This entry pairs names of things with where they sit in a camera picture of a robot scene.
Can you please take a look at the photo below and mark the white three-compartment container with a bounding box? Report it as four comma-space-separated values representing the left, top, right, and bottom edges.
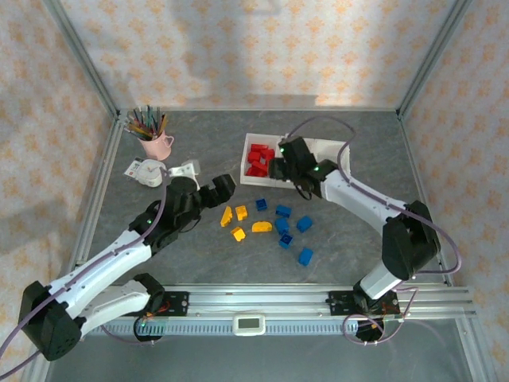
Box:
239, 133, 352, 194

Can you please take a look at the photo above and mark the white alarm clock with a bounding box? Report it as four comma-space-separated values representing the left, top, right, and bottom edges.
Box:
137, 158, 168, 188

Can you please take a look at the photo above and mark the pink mug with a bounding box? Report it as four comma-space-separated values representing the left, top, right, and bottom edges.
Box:
137, 133, 175, 161

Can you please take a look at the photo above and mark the white printed card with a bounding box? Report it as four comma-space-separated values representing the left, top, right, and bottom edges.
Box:
122, 157, 144, 180

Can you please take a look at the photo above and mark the orange coloured pencil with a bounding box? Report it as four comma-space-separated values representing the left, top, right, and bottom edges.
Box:
126, 123, 153, 140

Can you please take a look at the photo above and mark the dark red coloured pencil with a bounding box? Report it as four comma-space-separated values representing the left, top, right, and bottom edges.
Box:
133, 109, 150, 132

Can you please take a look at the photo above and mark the white digital timer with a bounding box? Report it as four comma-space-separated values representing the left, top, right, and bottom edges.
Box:
232, 314, 266, 337

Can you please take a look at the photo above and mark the aluminium rear frame bar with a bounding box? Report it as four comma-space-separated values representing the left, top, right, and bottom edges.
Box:
117, 105, 401, 113

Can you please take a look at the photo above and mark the aluminium side frame rail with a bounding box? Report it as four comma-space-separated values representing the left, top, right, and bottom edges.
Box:
69, 117, 125, 279
397, 113, 454, 287

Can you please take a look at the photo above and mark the grey slotted cable duct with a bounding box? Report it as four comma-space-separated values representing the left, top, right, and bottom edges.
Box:
89, 319, 361, 336

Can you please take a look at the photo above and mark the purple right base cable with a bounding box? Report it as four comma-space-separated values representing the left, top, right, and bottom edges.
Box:
343, 313, 399, 346

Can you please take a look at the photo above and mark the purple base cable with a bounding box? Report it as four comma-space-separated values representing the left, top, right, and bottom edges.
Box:
343, 313, 399, 346
101, 325, 161, 349

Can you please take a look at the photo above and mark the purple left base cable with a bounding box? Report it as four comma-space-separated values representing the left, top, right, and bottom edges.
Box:
101, 325, 161, 349

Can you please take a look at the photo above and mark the aluminium frame post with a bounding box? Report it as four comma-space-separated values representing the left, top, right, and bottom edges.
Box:
41, 0, 122, 120
395, 0, 477, 120

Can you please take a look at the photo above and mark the aluminium frame leg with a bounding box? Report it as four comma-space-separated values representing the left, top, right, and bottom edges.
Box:
455, 318, 492, 382
19, 349, 52, 382

